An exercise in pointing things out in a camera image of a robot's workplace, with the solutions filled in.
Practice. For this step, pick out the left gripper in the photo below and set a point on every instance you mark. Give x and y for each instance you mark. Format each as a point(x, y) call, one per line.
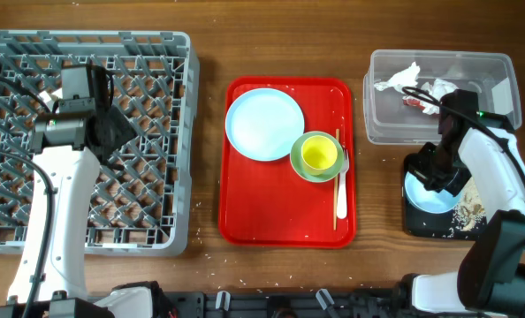
point(125, 130)

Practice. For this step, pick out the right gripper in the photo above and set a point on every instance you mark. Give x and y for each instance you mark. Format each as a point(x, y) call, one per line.
point(417, 166)

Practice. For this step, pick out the small light blue bowl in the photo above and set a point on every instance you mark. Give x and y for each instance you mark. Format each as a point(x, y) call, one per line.
point(428, 201)

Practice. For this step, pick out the food scraps and rice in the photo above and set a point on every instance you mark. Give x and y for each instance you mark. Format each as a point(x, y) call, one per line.
point(469, 213)

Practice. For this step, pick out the red snack wrapper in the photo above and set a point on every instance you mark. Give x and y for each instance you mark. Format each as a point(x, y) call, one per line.
point(414, 102)

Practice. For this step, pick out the white tissue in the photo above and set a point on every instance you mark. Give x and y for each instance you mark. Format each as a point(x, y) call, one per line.
point(437, 89)
point(405, 78)

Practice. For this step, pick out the yellow cup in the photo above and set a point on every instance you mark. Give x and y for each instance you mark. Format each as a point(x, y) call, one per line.
point(318, 153)

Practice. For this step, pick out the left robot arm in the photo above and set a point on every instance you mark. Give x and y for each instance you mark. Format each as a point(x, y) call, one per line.
point(69, 148)

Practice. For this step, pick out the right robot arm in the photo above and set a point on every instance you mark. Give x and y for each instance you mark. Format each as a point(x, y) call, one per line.
point(480, 146)

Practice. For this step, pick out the grey dishwasher rack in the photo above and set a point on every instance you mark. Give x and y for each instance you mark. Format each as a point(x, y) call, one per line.
point(141, 200)

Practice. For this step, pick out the black plastic tray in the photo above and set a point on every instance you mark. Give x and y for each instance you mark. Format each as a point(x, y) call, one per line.
point(436, 226)

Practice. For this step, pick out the clear plastic bin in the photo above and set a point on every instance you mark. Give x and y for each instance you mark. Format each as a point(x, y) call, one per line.
point(389, 121)

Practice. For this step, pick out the white plastic fork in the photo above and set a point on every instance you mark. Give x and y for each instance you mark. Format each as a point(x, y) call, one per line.
point(341, 210)

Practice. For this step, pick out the wooden chopstick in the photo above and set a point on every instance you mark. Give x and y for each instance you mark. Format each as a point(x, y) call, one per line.
point(336, 191)

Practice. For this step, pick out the green saucer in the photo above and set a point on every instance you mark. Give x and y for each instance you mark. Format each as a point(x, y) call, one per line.
point(296, 161)

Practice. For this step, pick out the large light blue plate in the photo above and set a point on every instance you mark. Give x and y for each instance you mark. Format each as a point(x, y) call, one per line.
point(263, 123)

